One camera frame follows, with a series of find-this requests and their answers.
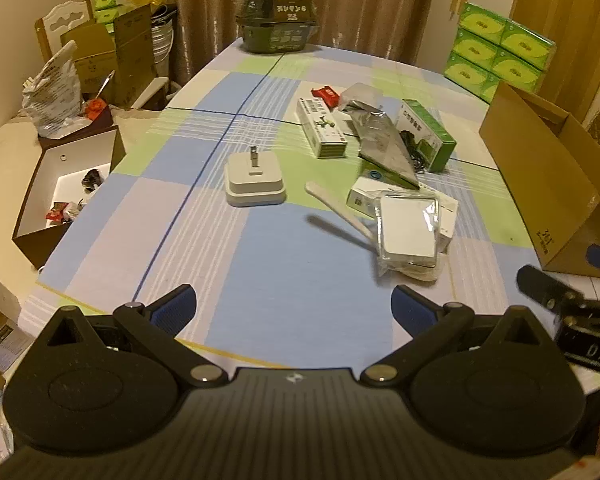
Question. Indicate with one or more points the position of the green and white carton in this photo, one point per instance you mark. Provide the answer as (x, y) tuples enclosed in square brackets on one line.
[(432, 127)]

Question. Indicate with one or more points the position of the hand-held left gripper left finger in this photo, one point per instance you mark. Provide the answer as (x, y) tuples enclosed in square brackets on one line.
[(172, 306)]

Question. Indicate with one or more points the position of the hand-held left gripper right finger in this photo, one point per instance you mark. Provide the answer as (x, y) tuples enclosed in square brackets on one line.
[(412, 307)]

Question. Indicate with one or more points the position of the flat white box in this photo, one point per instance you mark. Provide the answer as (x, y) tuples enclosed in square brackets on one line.
[(362, 199)]

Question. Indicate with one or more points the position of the printed paper box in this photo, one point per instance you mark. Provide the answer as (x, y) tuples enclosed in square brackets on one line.
[(0, 345)]

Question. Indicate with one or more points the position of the white charger dock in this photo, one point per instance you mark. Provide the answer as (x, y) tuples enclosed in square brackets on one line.
[(252, 180)]

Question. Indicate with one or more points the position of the dark green package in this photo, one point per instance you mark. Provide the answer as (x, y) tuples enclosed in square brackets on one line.
[(280, 15)]

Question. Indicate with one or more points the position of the stack of green tissue packs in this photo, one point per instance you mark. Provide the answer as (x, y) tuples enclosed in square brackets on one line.
[(500, 55)]

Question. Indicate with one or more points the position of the white wooden chair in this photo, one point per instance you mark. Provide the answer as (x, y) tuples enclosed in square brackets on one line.
[(65, 17)]

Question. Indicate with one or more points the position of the white box with dragon print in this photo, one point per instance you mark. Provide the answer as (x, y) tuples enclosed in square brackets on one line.
[(320, 125)]

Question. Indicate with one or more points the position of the white router in plastic bag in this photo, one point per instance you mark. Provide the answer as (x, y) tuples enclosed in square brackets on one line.
[(410, 225)]

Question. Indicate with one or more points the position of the grey printed plastic bag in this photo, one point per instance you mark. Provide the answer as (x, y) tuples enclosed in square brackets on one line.
[(50, 90)]

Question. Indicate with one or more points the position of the red candy packet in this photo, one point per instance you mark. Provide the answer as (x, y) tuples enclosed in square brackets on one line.
[(327, 94)]

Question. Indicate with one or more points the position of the silver foil bag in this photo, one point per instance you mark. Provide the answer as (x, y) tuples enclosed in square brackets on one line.
[(380, 145)]

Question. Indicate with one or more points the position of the brown box with white inside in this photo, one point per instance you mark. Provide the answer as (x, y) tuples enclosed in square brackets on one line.
[(80, 160)]

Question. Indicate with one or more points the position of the small open cardboard box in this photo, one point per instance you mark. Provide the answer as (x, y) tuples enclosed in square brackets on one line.
[(130, 50)]

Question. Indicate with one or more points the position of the clear plastic container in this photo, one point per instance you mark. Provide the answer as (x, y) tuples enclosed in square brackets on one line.
[(360, 96)]

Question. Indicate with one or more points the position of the large cardboard box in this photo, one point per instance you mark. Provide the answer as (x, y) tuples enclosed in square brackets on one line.
[(530, 170)]

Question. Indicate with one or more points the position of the metal bucket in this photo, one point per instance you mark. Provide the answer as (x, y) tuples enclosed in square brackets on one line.
[(161, 45)]

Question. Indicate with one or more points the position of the brown curtain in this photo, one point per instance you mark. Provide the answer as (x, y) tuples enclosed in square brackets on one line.
[(205, 10)]

